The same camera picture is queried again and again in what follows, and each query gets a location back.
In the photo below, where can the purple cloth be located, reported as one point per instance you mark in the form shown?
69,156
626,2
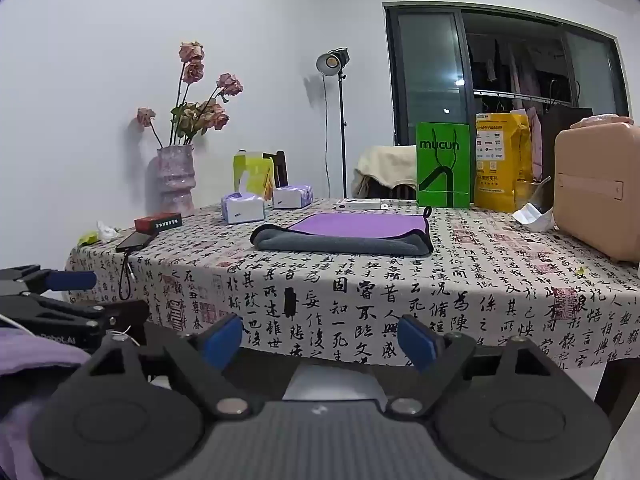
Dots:
35,360

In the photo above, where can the dark chair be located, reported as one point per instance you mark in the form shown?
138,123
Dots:
380,191

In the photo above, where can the purple and grey towel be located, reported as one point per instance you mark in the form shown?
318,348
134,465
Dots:
345,225

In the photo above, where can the red and black box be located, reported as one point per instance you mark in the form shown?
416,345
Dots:
157,222

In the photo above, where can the hanging clothes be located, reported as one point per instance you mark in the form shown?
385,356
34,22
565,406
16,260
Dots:
520,70

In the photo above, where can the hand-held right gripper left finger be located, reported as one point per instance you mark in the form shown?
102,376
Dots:
223,336

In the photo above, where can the dried pink roses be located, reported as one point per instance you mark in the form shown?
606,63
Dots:
200,115

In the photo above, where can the studio light on stand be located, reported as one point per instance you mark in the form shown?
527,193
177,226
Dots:
342,125

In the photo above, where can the yellow plastic bag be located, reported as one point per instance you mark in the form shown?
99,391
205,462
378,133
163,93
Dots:
500,160

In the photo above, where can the dark brown paper bag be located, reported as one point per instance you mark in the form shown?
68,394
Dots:
562,122

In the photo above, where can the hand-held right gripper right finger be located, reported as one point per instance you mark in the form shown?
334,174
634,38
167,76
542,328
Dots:
416,342

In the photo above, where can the green wrapper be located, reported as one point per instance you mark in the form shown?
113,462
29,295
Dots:
89,237

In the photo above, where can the dark framed sliding window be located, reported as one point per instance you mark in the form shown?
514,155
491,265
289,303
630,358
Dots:
430,70

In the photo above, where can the cream cloth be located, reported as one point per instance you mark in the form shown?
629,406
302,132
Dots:
387,162

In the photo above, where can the clear plastic container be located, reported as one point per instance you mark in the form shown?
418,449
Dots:
532,192

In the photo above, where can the white paper slip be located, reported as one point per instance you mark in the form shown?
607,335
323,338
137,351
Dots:
535,217

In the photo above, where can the green paper bag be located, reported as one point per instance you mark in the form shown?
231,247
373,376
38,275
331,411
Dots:
442,165

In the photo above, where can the pink suitcase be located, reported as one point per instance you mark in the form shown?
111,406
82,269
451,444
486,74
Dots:
600,185

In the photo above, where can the pink speckled ceramic vase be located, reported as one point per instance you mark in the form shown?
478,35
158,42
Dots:
172,185

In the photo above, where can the pink cloth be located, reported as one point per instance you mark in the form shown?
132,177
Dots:
602,120

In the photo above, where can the black phone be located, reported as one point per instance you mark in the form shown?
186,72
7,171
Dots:
132,241

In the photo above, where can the yellow-green paper bag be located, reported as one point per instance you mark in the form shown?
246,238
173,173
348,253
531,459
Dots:
250,172

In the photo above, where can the flat white box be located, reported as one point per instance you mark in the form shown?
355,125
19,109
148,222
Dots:
357,204

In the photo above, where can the purple tissue pack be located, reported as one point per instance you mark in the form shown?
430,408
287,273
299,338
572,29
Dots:
243,208
292,196

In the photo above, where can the calligraphy print tablecloth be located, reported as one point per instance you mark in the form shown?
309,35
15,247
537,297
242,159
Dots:
350,280

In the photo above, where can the crumpled white tissue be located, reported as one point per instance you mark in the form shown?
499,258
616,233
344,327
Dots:
106,231

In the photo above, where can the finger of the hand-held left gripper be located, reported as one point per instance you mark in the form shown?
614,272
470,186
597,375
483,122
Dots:
120,312
75,280

